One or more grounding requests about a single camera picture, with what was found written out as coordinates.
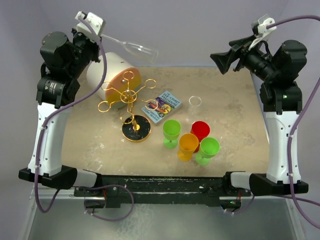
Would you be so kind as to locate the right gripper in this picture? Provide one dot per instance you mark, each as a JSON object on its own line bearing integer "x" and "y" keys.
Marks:
{"x": 224, "y": 59}

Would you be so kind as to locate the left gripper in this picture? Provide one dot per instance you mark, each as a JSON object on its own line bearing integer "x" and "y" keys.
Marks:
{"x": 78, "y": 36}

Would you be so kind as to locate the clear wine glass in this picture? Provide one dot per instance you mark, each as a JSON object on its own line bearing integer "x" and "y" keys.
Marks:
{"x": 137, "y": 50}

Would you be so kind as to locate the red plastic goblet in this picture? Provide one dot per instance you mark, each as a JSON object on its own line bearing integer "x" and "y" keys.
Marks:
{"x": 201, "y": 130}

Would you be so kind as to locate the green goblet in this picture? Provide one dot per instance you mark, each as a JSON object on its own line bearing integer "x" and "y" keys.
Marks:
{"x": 208, "y": 148}
{"x": 171, "y": 131}

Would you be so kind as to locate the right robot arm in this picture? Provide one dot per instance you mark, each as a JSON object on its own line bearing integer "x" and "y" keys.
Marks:
{"x": 282, "y": 105}

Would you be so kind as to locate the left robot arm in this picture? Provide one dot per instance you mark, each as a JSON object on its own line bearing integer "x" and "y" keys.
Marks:
{"x": 63, "y": 62}

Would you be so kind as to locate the gold wine glass rack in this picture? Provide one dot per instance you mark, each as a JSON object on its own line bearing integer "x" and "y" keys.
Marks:
{"x": 136, "y": 128}

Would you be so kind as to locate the white orange cylinder appliance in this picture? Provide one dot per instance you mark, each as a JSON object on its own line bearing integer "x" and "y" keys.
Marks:
{"x": 120, "y": 75}

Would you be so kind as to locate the clear glass on table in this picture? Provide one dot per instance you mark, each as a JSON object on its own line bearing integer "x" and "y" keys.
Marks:
{"x": 193, "y": 108}

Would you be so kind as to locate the colourful children's book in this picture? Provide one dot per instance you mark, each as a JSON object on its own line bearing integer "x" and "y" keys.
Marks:
{"x": 163, "y": 105}

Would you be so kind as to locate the orange plastic goblet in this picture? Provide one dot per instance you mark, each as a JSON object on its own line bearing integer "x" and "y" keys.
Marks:
{"x": 188, "y": 143}

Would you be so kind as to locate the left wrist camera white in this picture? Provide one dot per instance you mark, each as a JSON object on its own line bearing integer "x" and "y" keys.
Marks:
{"x": 94, "y": 21}

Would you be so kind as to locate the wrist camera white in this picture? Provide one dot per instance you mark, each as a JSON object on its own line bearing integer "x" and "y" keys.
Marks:
{"x": 94, "y": 21}
{"x": 260, "y": 31}

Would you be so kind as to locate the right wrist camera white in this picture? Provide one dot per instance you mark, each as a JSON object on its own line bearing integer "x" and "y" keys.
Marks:
{"x": 260, "y": 31}

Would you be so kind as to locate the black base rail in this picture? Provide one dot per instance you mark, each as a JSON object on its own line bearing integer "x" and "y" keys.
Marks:
{"x": 187, "y": 190}

